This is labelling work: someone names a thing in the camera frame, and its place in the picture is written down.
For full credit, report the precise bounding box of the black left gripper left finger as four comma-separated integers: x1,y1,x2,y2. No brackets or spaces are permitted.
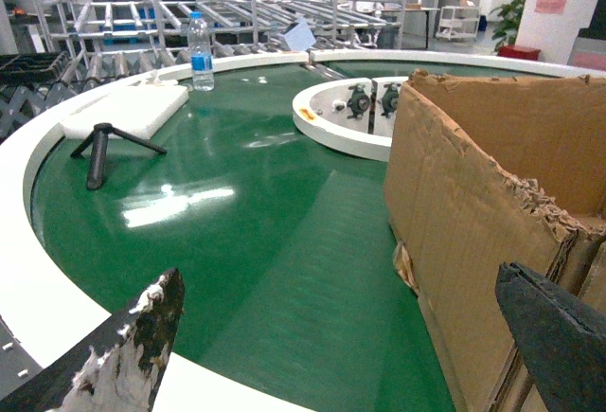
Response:
1,268,185,411

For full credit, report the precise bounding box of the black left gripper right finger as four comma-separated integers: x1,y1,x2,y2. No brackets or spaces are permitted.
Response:
495,262,605,411

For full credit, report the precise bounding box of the brown cardboard box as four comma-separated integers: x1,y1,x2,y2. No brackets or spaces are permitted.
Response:
384,71,605,411

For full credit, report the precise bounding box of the green curved conveyor belt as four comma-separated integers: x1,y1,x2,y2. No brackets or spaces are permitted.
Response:
32,64,454,411

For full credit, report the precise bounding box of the black expandable roller conveyor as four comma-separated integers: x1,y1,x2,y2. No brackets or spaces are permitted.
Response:
1,51,86,140

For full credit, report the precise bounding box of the white inner conveyor hub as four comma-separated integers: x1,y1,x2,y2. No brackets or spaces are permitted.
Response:
293,77,408,162

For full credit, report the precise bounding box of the metal roller rack shelf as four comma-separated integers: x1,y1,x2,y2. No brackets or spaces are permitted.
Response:
2,0,402,86

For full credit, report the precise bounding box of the black mini tripod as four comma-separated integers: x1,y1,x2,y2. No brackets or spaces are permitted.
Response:
70,123,168,190

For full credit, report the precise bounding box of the white foam block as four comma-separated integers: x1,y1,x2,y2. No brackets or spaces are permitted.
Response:
61,84,189,139

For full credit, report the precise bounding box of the red plant pot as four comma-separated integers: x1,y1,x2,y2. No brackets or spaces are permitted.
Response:
497,45,541,61

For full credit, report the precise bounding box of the green potted plant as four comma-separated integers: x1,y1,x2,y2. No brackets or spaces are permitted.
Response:
490,0,526,53

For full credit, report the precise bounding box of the white rolling cart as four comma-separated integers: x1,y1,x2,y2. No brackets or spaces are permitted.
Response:
436,6,480,41

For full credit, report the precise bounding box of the clear plastic water bottle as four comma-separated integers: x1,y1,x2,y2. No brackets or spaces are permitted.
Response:
187,11,215,92

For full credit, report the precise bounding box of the white humanoid robot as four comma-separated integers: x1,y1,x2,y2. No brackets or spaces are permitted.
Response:
348,0,383,48

